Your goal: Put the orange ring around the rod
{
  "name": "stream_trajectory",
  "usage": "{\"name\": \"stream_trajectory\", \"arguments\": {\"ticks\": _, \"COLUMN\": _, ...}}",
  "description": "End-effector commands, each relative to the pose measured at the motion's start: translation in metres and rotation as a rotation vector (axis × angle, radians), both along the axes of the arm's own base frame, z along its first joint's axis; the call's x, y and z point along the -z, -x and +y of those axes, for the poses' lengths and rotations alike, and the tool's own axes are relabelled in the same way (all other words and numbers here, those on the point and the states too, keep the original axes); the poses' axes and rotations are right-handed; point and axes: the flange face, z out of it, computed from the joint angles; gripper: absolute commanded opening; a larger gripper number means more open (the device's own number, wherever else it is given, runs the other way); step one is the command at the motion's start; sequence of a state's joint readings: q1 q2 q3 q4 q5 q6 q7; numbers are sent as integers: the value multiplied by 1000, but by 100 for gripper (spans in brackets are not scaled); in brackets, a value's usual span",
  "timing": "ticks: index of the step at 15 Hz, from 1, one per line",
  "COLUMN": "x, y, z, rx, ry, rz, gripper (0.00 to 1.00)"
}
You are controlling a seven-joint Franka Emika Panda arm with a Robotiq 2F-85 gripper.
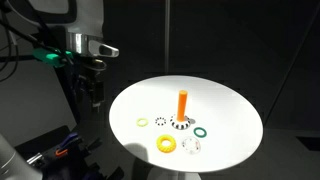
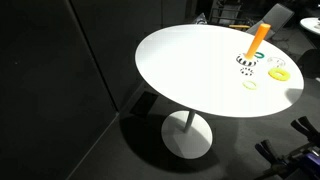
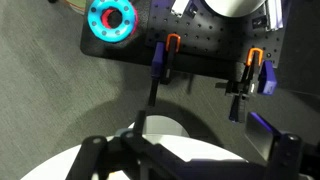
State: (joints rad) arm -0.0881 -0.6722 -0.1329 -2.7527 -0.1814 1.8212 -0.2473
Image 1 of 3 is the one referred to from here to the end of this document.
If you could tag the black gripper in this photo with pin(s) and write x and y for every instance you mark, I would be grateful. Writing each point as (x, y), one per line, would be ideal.
(87, 71)

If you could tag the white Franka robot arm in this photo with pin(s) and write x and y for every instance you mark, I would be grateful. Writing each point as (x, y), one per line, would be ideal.
(87, 16)

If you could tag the orange rod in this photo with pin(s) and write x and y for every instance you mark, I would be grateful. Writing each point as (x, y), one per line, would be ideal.
(182, 105)

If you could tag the purple tool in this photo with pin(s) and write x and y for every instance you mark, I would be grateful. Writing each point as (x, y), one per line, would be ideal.
(70, 138)

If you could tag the orange clip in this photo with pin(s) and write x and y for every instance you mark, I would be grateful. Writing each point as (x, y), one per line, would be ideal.
(61, 152)

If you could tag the black equipment stand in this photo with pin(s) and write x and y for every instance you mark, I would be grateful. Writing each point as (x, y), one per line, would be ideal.
(66, 163)

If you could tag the silver metal cylinder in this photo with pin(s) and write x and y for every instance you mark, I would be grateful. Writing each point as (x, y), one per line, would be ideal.
(34, 158)

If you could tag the grey vertical background pole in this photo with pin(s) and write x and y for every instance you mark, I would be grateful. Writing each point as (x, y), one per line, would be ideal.
(167, 33)

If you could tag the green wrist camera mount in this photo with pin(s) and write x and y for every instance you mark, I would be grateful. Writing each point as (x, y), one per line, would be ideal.
(50, 56)

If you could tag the white table pedestal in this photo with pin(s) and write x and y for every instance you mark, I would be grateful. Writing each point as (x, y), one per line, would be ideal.
(173, 175)

